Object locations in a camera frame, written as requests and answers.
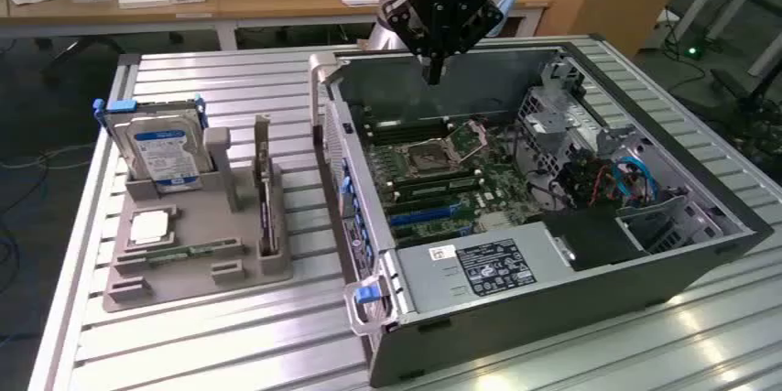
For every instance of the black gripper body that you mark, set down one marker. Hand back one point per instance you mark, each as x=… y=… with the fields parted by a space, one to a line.
x=452 y=6

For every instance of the graphics card with metal bracket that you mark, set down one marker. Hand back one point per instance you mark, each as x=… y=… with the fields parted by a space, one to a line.
x=268 y=208

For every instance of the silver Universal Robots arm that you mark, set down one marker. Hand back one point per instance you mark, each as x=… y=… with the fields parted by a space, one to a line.
x=391 y=38

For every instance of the wooden desk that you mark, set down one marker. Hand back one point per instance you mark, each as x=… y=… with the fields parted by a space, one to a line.
x=274 y=2

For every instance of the metal socket cover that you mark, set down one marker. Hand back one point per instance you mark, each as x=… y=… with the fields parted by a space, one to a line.
x=468 y=137

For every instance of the perforated metal drive cage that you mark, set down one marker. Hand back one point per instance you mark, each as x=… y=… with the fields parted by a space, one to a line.
x=549 y=134

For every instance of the CPU socket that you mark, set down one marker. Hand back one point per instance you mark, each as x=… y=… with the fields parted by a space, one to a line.
x=427 y=157

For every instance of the device with green light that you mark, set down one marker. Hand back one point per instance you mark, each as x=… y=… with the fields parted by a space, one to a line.
x=692 y=51

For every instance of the dark installed RAM stick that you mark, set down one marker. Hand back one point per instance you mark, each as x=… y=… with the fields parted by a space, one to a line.
x=439 y=186

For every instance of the green motherboard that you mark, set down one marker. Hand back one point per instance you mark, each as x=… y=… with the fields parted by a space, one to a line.
x=488 y=198

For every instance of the long PCIe expansion slot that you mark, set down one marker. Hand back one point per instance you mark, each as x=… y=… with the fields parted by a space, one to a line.
x=421 y=215

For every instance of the black floor stand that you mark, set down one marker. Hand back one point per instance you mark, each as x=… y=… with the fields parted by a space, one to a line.
x=748 y=98

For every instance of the hard disk with blue label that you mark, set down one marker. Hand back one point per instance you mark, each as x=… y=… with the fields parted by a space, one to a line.
x=164 y=153

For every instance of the blue plastic disk caddy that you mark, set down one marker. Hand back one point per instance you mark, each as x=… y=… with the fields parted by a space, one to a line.
x=118 y=106

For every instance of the grey metal disk bay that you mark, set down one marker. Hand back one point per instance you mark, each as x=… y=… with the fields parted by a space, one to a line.
x=665 y=226

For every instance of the black chair base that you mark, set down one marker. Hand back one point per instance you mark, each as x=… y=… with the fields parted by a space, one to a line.
x=66 y=54

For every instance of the grey printed parts rack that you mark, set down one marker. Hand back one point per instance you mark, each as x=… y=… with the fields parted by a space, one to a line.
x=201 y=226

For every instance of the grey power supply unit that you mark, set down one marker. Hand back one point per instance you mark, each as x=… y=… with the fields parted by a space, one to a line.
x=427 y=281

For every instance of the small blue case latch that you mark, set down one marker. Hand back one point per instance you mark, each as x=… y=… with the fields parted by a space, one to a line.
x=364 y=296

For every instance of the silver CPU chip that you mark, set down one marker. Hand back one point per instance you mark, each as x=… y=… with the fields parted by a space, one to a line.
x=149 y=228

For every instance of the green RAM stick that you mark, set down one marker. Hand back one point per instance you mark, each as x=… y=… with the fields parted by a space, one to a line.
x=182 y=251

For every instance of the black open PC case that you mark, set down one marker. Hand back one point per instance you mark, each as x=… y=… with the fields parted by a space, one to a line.
x=549 y=318

